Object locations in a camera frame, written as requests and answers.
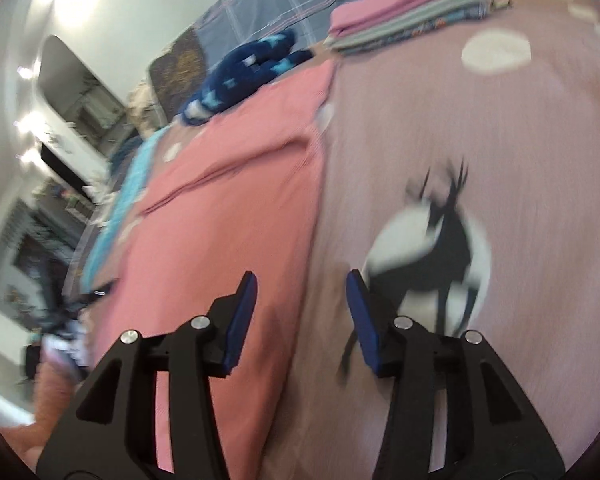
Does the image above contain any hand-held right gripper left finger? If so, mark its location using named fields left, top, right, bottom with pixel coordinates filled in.
left=36, top=271, right=258, bottom=480

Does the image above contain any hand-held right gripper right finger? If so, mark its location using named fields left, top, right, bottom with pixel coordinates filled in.
left=345, top=269, right=566, bottom=480

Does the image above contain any pink checked garment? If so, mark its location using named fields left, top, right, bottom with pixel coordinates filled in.
left=87, top=60, right=338, bottom=480

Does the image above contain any person's left forearm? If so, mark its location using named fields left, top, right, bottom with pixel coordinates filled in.
left=2, top=357, right=90, bottom=472

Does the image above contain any turquoise blanket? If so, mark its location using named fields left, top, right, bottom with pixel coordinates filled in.
left=81, top=127, right=172, bottom=288

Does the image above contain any pink deer print blanket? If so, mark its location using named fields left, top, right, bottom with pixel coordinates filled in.
left=115, top=0, right=600, bottom=480

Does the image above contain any beige fabric bundle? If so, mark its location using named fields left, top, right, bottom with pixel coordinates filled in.
left=126, top=82, right=157, bottom=128

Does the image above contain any navy star print cloth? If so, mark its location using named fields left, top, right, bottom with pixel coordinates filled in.
left=179, top=29, right=313, bottom=127

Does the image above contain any dark patterned pillow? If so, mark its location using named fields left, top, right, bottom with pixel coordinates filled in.
left=147, top=27, right=207, bottom=125

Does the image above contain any arched doorway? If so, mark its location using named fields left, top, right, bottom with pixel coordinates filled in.
left=36, top=35, right=137, bottom=142

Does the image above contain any grey folded cloth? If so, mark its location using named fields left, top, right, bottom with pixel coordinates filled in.
left=326, top=0, right=492, bottom=55

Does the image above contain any pink folded cloth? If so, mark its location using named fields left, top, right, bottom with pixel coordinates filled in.
left=330, top=0, right=467, bottom=37

